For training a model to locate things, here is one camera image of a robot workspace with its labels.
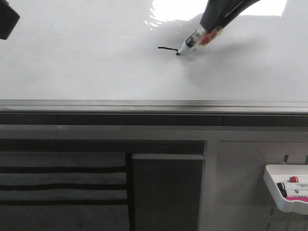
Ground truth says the red round magnet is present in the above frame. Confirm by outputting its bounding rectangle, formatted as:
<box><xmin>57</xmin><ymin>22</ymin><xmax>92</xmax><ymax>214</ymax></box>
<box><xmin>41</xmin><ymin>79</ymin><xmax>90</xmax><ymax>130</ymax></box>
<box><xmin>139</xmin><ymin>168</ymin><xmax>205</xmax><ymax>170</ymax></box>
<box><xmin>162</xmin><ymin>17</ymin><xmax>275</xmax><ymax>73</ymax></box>
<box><xmin>198</xmin><ymin>29</ymin><xmax>222</xmax><ymax>46</ymax></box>

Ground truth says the white plastic marker tray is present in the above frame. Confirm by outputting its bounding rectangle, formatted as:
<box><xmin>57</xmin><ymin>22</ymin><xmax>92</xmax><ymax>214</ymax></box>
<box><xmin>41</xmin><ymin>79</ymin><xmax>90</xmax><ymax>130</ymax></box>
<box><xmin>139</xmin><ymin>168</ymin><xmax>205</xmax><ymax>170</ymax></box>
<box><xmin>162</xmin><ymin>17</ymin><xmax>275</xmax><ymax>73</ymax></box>
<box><xmin>263</xmin><ymin>164</ymin><xmax>308</xmax><ymax>215</ymax></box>

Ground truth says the grey drawer cabinet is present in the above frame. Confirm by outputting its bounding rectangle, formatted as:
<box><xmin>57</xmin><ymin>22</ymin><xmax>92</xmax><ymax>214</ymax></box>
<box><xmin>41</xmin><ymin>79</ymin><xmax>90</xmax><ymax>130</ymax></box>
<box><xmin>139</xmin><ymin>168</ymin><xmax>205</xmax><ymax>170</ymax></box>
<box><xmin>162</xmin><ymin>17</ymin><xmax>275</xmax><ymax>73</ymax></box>
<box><xmin>0</xmin><ymin>139</ymin><xmax>135</xmax><ymax>231</ymax></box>

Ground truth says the white whiteboard with aluminium frame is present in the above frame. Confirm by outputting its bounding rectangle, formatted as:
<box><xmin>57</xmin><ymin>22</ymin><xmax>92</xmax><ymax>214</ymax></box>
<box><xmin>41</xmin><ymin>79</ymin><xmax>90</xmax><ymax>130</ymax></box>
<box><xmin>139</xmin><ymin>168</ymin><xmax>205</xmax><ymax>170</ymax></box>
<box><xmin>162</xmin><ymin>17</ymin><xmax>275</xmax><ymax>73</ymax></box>
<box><xmin>0</xmin><ymin>0</ymin><xmax>308</xmax><ymax>127</ymax></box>

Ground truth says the red capped marker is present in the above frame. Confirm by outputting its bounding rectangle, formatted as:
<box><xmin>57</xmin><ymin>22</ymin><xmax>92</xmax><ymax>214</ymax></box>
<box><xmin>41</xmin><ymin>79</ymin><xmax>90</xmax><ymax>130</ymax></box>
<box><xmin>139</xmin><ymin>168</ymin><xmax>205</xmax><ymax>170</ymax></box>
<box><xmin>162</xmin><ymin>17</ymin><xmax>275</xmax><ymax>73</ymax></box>
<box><xmin>289</xmin><ymin>176</ymin><xmax>308</xmax><ymax>183</ymax></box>

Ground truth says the white black whiteboard marker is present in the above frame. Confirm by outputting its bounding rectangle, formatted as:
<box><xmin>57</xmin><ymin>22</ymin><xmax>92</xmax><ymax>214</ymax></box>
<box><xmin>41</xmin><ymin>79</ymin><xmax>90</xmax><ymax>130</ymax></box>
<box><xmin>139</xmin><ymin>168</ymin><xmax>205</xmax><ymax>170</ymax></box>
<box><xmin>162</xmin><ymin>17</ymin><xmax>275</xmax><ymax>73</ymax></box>
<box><xmin>176</xmin><ymin>26</ymin><xmax>223</xmax><ymax>55</ymax></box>

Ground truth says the pink eraser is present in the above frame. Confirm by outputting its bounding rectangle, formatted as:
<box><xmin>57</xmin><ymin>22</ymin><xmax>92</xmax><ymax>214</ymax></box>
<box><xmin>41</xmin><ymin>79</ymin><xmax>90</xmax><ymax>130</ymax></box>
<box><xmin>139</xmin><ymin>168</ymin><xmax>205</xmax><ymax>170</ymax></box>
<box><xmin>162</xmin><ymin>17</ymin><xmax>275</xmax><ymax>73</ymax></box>
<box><xmin>285</xmin><ymin>197</ymin><xmax>308</xmax><ymax>202</ymax></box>

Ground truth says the dark grey cabinet door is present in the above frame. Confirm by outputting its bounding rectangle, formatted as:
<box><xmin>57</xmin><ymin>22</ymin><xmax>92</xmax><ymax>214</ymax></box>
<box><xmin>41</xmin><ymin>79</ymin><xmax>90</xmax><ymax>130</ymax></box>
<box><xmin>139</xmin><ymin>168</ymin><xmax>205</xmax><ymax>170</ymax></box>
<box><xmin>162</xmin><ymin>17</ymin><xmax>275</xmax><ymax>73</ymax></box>
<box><xmin>133</xmin><ymin>156</ymin><xmax>204</xmax><ymax>231</ymax></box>

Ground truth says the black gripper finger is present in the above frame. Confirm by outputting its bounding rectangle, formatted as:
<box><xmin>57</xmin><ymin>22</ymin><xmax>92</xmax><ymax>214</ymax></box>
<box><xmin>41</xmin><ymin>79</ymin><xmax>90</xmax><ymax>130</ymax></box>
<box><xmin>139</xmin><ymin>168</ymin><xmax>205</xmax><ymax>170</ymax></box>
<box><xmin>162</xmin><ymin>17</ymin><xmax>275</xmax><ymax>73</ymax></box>
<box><xmin>0</xmin><ymin>0</ymin><xmax>20</xmax><ymax>40</ymax></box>
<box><xmin>211</xmin><ymin>0</ymin><xmax>259</xmax><ymax>30</ymax></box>
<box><xmin>200</xmin><ymin>0</ymin><xmax>241</xmax><ymax>32</ymax></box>

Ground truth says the black capped marker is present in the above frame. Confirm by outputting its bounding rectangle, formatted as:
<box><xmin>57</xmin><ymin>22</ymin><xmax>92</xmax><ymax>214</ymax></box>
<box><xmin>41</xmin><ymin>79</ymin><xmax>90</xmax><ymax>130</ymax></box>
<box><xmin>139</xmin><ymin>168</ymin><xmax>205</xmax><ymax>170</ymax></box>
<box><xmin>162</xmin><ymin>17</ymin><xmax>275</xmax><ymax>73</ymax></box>
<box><xmin>276</xmin><ymin>182</ymin><xmax>308</xmax><ymax>198</ymax></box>

